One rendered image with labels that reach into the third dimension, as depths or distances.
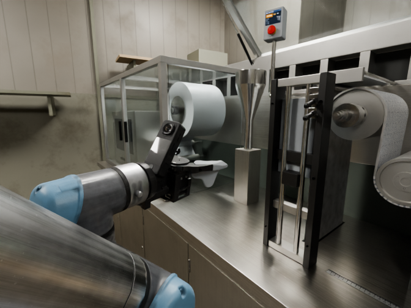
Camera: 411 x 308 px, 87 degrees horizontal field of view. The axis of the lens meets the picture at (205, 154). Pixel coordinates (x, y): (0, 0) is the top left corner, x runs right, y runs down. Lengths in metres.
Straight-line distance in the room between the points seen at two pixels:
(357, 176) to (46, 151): 3.20
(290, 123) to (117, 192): 0.53
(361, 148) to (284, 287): 0.65
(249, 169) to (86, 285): 0.92
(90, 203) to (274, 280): 0.53
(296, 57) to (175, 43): 2.73
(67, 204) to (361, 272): 0.75
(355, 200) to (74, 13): 3.41
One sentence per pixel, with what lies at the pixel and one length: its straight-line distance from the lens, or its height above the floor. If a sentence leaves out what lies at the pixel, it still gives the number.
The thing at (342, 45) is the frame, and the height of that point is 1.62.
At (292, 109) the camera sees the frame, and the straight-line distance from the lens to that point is 0.70.
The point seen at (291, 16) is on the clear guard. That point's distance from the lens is 1.20.
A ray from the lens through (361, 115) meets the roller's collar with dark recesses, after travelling 0.69.
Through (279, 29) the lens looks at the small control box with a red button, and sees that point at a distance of 0.93.
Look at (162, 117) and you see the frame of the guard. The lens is 1.06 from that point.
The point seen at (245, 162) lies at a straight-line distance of 1.05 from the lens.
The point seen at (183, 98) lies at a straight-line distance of 1.13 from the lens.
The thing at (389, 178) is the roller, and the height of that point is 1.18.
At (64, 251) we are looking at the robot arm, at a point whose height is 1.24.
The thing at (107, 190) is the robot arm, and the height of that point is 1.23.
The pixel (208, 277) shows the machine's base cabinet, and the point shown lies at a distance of 0.91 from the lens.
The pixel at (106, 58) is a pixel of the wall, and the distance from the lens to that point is 3.43.
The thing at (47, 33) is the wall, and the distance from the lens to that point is 3.47.
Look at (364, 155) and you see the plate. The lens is 1.08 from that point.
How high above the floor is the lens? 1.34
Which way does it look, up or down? 10 degrees down
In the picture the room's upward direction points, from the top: straight up
